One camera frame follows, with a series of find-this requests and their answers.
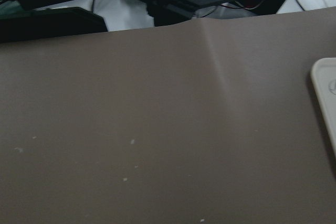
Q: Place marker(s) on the cream plastic tray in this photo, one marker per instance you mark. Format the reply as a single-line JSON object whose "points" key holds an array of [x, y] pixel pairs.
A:
{"points": [[321, 84]]}

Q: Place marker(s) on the long black box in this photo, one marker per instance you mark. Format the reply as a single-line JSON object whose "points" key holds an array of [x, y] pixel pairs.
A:
{"points": [[49, 23]]}

